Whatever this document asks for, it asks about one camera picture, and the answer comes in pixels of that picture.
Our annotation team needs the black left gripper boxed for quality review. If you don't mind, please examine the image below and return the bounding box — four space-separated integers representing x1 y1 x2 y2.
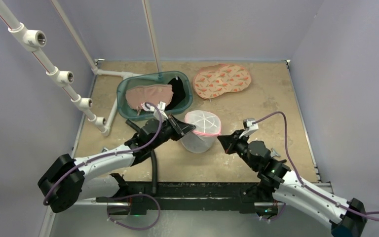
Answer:
149 114 194 151

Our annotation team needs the round pink white laundry bag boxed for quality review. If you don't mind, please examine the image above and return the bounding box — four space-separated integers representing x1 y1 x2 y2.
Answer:
180 110 222 154

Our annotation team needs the pink bra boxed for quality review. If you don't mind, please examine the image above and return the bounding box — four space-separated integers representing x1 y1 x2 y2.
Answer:
125 84 174 115

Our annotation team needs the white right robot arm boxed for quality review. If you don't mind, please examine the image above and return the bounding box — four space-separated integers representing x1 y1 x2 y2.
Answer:
218 130 367 237

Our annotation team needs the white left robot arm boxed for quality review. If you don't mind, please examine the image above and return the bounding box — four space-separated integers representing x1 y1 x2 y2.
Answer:
38 115 196 213

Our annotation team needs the black bra in basin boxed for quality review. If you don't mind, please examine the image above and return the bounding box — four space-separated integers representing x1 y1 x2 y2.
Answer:
165 77 186 111

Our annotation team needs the teal plastic basin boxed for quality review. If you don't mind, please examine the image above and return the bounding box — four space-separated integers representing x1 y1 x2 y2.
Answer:
117 71 193 121

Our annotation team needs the white PVC pipe rack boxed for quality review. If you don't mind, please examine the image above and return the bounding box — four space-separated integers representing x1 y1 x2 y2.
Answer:
0 0 164 137

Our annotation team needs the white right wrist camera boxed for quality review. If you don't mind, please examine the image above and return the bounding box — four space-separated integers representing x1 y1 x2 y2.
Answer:
240 118 259 138

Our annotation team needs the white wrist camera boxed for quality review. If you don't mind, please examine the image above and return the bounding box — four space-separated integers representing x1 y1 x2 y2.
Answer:
151 101 168 122
240 118 259 138

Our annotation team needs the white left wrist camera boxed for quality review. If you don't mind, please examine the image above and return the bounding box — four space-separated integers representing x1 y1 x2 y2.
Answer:
151 101 168 122

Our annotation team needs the black corrugated hose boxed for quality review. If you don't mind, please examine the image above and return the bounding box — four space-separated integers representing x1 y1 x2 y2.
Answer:
125 119 159 195

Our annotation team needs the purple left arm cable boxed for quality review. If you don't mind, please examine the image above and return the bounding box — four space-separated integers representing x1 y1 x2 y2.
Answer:
43 102 163 206

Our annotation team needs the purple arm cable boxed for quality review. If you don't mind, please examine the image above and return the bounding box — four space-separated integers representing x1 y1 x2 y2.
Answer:
43 102 163 206
253 111 379 223

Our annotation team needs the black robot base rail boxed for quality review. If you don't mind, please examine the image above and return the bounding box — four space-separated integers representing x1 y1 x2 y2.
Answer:
96 181 283 218

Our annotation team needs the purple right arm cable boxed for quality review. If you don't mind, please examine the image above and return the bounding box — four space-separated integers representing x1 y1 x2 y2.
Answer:
253 111 379 223

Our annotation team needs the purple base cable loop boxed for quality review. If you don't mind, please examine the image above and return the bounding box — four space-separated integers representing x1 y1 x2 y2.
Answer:
106 195 161 232

